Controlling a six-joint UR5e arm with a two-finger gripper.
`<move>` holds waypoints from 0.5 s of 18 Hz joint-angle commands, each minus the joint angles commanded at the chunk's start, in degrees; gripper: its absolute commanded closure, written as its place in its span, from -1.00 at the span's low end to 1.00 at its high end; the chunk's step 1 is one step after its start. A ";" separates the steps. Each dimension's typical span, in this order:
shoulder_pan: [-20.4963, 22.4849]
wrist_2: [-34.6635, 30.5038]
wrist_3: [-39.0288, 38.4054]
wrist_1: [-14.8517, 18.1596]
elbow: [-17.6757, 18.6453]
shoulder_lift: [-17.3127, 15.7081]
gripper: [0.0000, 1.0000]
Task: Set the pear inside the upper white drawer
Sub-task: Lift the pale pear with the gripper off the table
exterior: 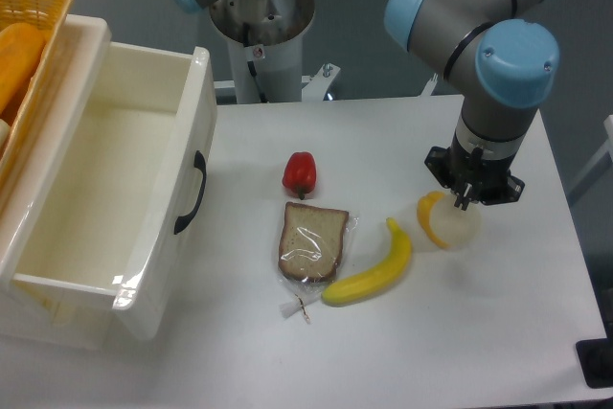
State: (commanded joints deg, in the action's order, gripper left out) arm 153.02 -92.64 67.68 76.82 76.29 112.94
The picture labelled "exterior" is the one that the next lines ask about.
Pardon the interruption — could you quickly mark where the open white upper drawer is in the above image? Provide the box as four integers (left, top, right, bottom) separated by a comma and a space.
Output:
16, 43, 216, 340

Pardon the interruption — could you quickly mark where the bagged bread slice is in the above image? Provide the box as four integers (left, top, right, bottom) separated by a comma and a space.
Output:
275, 201, 359, 322

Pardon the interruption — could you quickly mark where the white frame at right edge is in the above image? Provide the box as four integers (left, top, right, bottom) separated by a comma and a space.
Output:
566, 115, 612, 206

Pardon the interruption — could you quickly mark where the black drawer handle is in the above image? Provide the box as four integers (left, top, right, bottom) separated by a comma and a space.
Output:
173, 150, 208, 235

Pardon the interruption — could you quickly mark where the yellow bell pepper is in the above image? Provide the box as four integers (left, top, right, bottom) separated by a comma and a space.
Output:
417, 191, 450, 249

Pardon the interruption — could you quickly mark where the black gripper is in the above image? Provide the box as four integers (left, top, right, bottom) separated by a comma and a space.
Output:
425, 145, 525, 211

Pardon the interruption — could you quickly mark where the pale white pear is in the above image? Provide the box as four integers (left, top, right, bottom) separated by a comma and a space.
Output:
430, 194, 482, 249

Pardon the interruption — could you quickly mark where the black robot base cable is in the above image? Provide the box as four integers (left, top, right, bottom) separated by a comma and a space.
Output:
241, 20, 268, 104

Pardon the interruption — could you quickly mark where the yellow wicker basket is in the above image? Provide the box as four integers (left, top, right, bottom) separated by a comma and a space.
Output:
1, 0, 74, 187

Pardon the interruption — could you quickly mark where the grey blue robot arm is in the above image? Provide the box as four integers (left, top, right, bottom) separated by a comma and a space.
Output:
174, 0, 559, 209

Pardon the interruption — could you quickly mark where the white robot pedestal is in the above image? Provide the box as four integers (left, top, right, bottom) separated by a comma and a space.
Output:
209, 0, 340, 104

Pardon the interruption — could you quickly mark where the white table frame bracket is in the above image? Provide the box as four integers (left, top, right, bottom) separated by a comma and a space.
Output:
420, 74, 439, 97

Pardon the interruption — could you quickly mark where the orange bread loaf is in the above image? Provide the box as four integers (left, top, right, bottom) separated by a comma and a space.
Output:
1, 22, 46, 112

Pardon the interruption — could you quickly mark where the black device at table corner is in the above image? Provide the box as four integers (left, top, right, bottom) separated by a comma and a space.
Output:
576, 338, 612, 389

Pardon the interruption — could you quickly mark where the white drawer cabinet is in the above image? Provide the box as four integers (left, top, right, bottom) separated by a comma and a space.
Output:
1, 15, 111, 349

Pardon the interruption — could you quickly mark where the red bell pepper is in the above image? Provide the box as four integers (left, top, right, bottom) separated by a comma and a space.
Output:
282, 151, 317, 200

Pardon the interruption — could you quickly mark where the yellow banana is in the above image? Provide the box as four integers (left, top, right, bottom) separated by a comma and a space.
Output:
321, 217, 412, 307

